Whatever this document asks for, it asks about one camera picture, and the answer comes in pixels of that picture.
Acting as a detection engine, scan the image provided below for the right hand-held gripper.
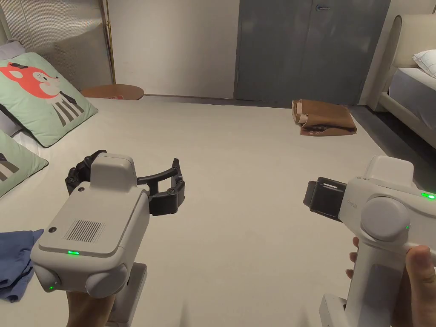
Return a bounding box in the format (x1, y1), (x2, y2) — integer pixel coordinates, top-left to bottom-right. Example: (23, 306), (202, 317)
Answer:
(303, 155), (436, 327)

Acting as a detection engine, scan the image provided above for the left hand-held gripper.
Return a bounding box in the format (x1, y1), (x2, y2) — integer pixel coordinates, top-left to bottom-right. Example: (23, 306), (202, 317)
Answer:
(30, 149), (186, 323)

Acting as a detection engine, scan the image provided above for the person's right hand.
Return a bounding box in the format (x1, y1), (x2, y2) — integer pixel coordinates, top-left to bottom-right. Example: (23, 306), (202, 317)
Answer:
(349, 236), (436, 327)

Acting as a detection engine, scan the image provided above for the person's left hand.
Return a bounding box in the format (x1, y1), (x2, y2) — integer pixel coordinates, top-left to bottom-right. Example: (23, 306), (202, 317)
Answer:
(66, 291), (117, 327)

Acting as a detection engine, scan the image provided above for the round wooden side table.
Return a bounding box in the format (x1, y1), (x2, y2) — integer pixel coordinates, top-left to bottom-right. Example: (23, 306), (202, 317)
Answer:
(80, 84), (145, 101)

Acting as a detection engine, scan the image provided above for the cream bed with grey mattress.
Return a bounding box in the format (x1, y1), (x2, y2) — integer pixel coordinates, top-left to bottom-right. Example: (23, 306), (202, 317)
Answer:
(376, 66), (436, 149)

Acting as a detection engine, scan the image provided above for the green cushion with fox print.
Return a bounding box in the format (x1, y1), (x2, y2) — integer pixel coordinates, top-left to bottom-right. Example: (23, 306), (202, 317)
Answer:
(0, 131), (49, 199)
(0, 52), (99, 149)

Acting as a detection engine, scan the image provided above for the brown cloth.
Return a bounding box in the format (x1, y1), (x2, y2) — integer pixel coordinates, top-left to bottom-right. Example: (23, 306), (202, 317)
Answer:
(291, 98), (358, 137)

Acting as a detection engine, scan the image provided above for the bed with beige sheet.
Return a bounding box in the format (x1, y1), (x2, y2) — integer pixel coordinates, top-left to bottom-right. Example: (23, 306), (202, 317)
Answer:
(0, 96), (436, 327)

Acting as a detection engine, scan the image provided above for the blue garment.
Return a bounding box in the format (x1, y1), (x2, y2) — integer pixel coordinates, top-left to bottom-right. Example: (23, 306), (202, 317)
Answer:
(0, 228), (45, 304)

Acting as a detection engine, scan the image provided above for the brass floor lamp pole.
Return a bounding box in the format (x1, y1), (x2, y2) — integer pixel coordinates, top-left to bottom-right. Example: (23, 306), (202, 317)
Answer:
(106, 0), (118, 86)

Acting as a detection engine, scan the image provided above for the white pillow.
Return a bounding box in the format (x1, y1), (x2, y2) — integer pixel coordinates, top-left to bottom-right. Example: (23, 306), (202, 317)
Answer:
(412, 49), (436, 78)

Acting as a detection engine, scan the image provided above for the cream padded headboard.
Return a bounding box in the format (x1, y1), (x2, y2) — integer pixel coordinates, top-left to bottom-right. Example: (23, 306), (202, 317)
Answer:
(387, 15), (436, 94)

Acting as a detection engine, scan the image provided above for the grey double door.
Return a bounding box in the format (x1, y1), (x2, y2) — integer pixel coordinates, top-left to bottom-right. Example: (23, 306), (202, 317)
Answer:
(234, 0), (391, 107)

